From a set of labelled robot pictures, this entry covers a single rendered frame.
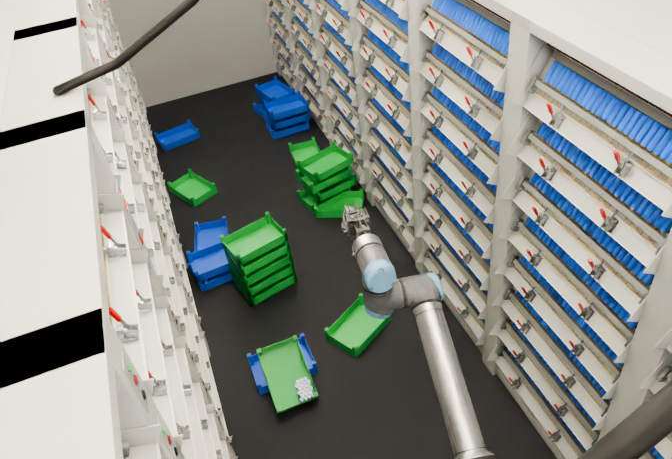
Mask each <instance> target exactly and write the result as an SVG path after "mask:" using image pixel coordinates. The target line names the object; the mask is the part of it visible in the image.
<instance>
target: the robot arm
mask: <svg viewBox="0 0 672 459"><path fill-rule="evenodd" d="M364 211H365V213H364ZM364 211H363V209H362V208H361V209H358V205H357V203H355V205H354V208H352V207H350V206H348V207H346V206H345V205H344V213H343V222H342V224H341V226H342V231H343V232H344V235H347V236H348V238H349V239H351V240H354V242H353V245H352V250H353V253H352V255H353V256H355V257H356V260H357V263H358V265H359V268H360V270H361V274H362V286H363V304H364V307H365V311H366V312H367V313H368V314H369V315H370V316H371V317H373V318H377V319H384V318H387V317H389V316H391V315H392V313H393V312H394V310H395V309H401V308H407V307H411V308H412V311H413V314H414V316H415V319H416V323H417V326H418V330H419V333H420V337H421V340H422V344H423V348H424V351H425V355H426V358H427V362H428V365H429V369H430V372H431V376H432V379H433V383H434V386H435V390H436V393H437V397H438V401H439V404H440V408H441V411H442V415H443V418H444V422H445V425H446V429H447V432H448V436H449V439H450V443H451V446H452V450H453V454H454V459H495V456H494V454H493V453H491V452H490V451H488V450H487V449H486V447H485V444H484V440H483V437H482V434H481V431H480V427H479V424H478V421H477V418H476V415H475V411H474V408H473V405H472V402H471V399H470V395H469V392H468V389H467V386H466V383H465V379H464V376H463V373H462V370H461V367H460V363H459V360H458V357H457V354H456V351H455V347H454V344H453V341H452V338H451V335H450V331H449V328H448V325H447V322H446V319H445V315H444V312H443V309H442V303H441V301H442V300H443V299H444V292H443V288H442V284H441V282H440V280H439V278H438V276H437V275H436V274H434V273H422V274H420V275H414V276H409V277H404V278H399V279H396V272H395V268H394V266H393V265H392V264H391V262H390V260H389V258H388V256H387V253H386V251H385V249H384V247H383V245H382V243H381V241H380V239H379V237H378V236H377V235H375V234H372V233H371V226H370V216H369V214H368V212H367V210H366V208H365V207H364ZM366 213H367V214H366ZM367 215H368V216H367Z"/></svg>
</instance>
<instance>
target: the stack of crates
mask: <svg viewBox="0 0 672 459"><path fill-rule="evenodd" d="M220 240H221V243H222V246H223V249H224V252H225V255H226V258H227V261H228V265H229V267H230V271H231V274H232V277H233V280H234V283H235V287H236V288H237V289H238V290H239V292H240V293H241V294H242V295H243V297H244V298H245V299H246V300H247V302H248V303H249V304H250V305H251V307H253V306H255V305H257V304H258V303H260V302H262V301H264V300H265V299H267V298H269V297H271V296H272V295H274V294H276V293H278V292H279V291H281V290H283V289H284V288H286V287H288V286H290V285H291V284H293V283H295V282H297V277H296V272H295V267H294V263H293V258H292V254H291V249H290V245H289V240H288V235H287V231H286V229H285V228H283V229H282V228H281V227H280V226H279V225H278V224H277V223H276V222H275V221H274V220H273V219H272V218H271V217H270V213H269V212H268V211H267V212H265V217H263V218H261V219H259V220H257V221H255V222H253V223H251V224H249V225H247V226H245V227H243V228H241V229H239V230H237V231H235V232H233V233H232V234H230V235H228V236H226V237H224V235H223V234H222V235H220Z"/></svg>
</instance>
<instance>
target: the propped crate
mask: <svg viewBox="0 0 672 459"><path fill-rule="evenodd" d="M256 351H257V354H258V357H259V360H260V363H261V366H262V369H263V373H264V375H265V378H266V381H267V384H268V387H269V390H270V393H271V396H272V399H273V402H274V405H275V408H276V411H277V414H279V413H281V412H284V411H286V410H289V409H291V408H294V407H296V406H299V405H301V404H303V403H306V402H308V401H311V400H313V399H316V398H318V393H317V391H316V388H315V385H314V383H313V380H312V377H311V374H310V372H309V369H308V366H307V363H306V361H305V358H304V355H303V352H302V350H301V347H300V344H299V341H298V338H297V335H294V336H292V337H291V338H289V339H286V340H283V341H281V342H278V343H275V344H273V345H270V346H267V347H265V348H262V349H260V348H259V349H257V350H256ZM304 377H307V380H308V379H309V380H310V384H309V385H310V386H312V387H313V389H312V393H313V395H314V397H313V398H311V399H307V400H306V401H303V402H301V403H300V396H298V395H297V392H298V390H296V389H295V385H296V380H300V379H301V378H302V379H303V378H304ZM310 386H309V387H310Z"/></svg>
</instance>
